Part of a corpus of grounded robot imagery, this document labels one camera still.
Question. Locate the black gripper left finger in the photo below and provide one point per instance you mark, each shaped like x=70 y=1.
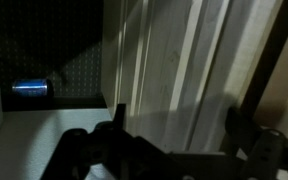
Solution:
x=110 y=153

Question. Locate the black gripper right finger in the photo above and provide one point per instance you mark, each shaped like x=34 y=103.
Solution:
x=267 y=153

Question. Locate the lowest wooden cabinet drawer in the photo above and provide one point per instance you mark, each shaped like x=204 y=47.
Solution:
x=132 y=66

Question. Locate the blue metal can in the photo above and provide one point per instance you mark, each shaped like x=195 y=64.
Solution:
x=30 y=87

